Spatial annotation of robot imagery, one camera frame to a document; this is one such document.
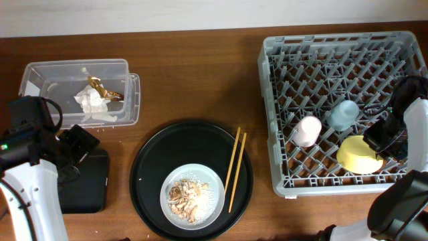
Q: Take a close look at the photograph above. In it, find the yellow bowl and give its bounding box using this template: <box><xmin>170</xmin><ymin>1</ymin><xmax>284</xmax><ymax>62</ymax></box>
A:
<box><xmin>336</xmin><ymin>135</ymin><xmax>384</xmax><ymax>174</ymax></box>

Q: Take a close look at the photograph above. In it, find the white tissue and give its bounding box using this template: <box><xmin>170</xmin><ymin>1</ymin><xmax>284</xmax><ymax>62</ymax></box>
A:
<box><xmin>74</xmin><ymin>85</ymin><xmax>117</xmax><ymax>122</ymax></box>

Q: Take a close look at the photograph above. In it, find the light blue cup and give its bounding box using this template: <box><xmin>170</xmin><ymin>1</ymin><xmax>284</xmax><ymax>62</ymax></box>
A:
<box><xmin>327</xmin><ymin>100</ymin><xmax>359</xmax><ymax>131</ymax></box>

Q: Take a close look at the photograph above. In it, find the gold snack wrapper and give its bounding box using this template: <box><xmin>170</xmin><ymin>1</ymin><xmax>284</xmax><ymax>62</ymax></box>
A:
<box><xmin>88</xmin><ymin>76</ymin><xmax>124</xmax><ymax>101</ymax></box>

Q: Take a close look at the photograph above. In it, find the pink cup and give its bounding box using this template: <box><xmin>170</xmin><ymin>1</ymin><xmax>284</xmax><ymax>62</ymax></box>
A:
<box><xmin>293</xmin><ymin>116</ymin><xmax>322</xmax><ymax>147</ymax></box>

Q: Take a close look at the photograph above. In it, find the wooden chopstick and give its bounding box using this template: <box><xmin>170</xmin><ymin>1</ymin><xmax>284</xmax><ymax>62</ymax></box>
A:
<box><xmin>225</xmin><ymin>127</ymin><xmax>241</xmax><ymax>194</ymax></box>
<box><xmin>228</xmin><ymin>133</ymin><xmax>247</xmax><ymax>213</ymax></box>

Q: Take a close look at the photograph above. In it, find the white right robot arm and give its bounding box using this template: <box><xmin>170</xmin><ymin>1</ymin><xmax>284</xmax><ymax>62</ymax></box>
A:
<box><xmin>316</xmin><ymin>98</ymin><xmax>427</xmax><ymax>241</ymax></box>

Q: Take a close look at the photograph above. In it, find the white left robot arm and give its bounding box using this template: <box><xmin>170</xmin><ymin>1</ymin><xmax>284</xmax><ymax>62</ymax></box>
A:
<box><xmin>1</xmin><ymin>96</ymin><xmax>100</xmax><ymax>240</ymax></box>

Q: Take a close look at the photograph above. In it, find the clear plastic waste bin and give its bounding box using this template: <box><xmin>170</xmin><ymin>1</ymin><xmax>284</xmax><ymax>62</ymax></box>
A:
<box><xmin>19</xmin><ymin>59</ymin><xmax>140</xmax><ymax>129</ymax></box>

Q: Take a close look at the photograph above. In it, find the grey dishwasher rack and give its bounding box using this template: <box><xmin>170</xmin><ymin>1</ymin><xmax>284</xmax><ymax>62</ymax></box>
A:
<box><xmin>258</xmin><ymin>31</ymin><xmax>427</xmax><ymax>198</ymax></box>

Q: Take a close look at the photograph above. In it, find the black square bin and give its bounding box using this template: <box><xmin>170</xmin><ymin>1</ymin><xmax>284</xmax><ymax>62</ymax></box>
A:
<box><xmin>58</xmin><ymin>149</ymin><xmax>110</xmax><ymax>214</ymax></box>

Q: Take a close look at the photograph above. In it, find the round black tray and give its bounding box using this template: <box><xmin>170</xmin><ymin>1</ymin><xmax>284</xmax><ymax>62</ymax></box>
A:
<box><xmin>130</xmin><ymin>120</ymin><xmax>253</xmax><ymax>240</ymax></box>

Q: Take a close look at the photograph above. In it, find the grey plate with food scraps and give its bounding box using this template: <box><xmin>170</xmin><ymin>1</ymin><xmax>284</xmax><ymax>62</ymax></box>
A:
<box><xmin>160</xmin><ymin>163</ymin><xmax>225</xmax><ymax>231</ymax></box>

